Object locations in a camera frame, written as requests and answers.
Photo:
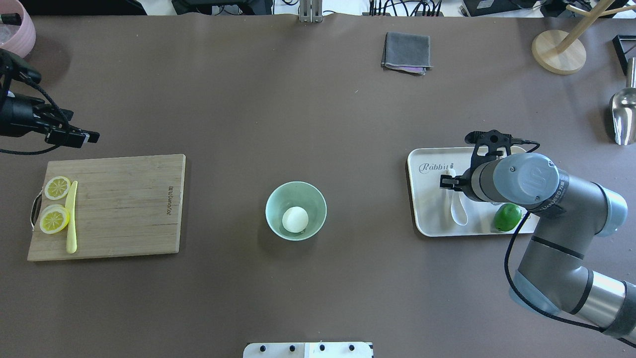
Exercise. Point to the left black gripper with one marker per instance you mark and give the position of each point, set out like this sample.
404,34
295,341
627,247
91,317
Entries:
19,113

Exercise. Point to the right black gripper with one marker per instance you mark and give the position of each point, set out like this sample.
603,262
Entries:
467,180

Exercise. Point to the white ceramic spoon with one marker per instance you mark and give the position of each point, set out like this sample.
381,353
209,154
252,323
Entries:
457,211

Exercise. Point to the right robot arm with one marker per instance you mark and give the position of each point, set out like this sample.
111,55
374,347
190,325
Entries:
551,278

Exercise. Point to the pink bowl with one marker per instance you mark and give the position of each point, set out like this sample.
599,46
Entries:
17,39

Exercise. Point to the mint green bowl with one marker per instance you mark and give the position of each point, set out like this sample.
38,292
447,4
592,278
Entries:
296,193

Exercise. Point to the cream rabbit tray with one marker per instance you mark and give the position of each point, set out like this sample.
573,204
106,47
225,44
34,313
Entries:
432,205

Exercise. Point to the single lemon slice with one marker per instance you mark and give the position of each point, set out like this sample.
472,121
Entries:
57,188

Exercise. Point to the green lime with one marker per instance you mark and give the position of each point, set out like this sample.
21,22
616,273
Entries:
507,217

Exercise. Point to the top stacked lemon slice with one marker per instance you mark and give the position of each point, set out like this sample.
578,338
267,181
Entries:
54,218

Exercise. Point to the wooden cutting board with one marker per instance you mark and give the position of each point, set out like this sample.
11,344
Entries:
125,206

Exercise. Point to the yellow plastic knife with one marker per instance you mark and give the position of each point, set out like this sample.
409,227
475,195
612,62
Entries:
70,203

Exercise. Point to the grey folded cloth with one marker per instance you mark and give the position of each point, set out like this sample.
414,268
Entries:
410,53

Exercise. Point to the wooden cup tree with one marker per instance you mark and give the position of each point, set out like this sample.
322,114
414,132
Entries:
562,52

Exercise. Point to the metal scoop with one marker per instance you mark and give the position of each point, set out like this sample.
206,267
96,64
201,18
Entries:
623,109

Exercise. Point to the wine glass rack tray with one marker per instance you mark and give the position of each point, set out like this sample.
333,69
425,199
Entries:
623,44

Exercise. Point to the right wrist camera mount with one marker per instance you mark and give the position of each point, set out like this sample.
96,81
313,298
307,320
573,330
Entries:
488,145

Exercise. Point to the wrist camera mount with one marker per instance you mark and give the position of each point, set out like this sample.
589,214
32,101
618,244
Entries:
14,67
488,145

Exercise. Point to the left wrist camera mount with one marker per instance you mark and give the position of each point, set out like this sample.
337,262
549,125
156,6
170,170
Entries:
14,67

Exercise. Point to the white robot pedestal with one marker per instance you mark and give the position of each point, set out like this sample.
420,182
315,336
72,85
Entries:
345,349

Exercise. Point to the aluminium frame post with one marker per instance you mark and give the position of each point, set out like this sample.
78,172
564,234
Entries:
310,11

